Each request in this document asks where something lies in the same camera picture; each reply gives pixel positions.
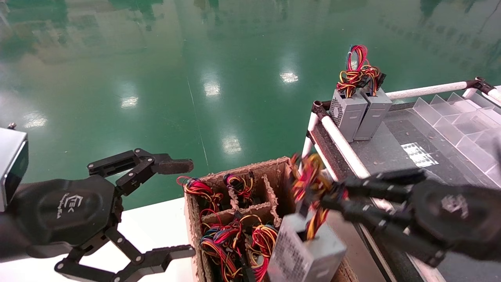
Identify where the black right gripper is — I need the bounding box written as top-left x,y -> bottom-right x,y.
321,168 -> 490,268

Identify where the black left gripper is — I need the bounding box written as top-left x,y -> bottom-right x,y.
10,148 -> 195,282

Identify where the grey power supply with wires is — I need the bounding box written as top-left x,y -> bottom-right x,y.
268,153 -> 348,282

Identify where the grey plain-sided power supply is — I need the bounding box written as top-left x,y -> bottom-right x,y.
354,65 -> 393,141

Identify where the grey mesh-sided power supply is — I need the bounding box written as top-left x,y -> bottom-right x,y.
329,44 -> 370,143

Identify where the brown cardboard divider box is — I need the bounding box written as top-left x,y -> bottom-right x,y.
184,157 -> 359,282

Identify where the clear acrylic divider tray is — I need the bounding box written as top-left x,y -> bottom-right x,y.
413,92 -> 501,184

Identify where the black tube corner joint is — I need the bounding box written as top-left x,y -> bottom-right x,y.
312,101 -> 332,120

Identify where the black tube joint clamp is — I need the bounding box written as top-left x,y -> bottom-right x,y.
466,77 -> 496,95

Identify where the power supply red-yellow wire bundle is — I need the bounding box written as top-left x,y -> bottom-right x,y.
177,176 -> 223,214

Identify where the power supply multicolour wire bundle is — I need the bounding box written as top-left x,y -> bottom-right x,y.
200,214 -> 251,282

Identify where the long white frame tube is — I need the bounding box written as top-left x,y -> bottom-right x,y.
321,116 -> 435,282

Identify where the power supply small wire bundle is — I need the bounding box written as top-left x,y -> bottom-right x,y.
223,172 -> 255,204

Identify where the white frame leg tube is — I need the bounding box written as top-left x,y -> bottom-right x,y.
299,114 -> 319,159

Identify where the power supply red-orange wire bundle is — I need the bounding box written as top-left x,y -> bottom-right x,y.
247,224 -> 279,282

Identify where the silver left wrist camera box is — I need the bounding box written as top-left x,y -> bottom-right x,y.
0,123 -> 29,212

